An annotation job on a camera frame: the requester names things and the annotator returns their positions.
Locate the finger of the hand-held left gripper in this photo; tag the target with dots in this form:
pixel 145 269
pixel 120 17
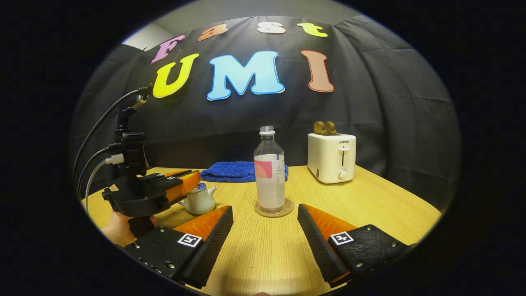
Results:
pixel 164 176
pixel 181 187

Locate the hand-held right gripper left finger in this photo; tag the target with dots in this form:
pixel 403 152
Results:
pixel 211 250

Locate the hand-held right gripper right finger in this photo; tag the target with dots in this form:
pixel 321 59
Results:
pixel 316 246

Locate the white teacup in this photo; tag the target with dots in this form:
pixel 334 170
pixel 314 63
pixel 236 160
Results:
pixel 199 203

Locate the round brown coaster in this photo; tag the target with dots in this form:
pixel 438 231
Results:
pixel 287 209

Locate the clear water bottle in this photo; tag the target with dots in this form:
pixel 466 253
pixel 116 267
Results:
pixel 269 181

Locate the blue towel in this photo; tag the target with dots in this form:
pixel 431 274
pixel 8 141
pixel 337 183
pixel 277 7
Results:
pixel 230 172

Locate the white toaster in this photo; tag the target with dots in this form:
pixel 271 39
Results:
pixel 328 160

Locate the brown bread slice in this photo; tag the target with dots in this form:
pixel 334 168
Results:
pixel 331 128
pixel 319 128

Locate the black backdrop cloth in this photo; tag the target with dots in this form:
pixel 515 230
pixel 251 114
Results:
pixel 370 102

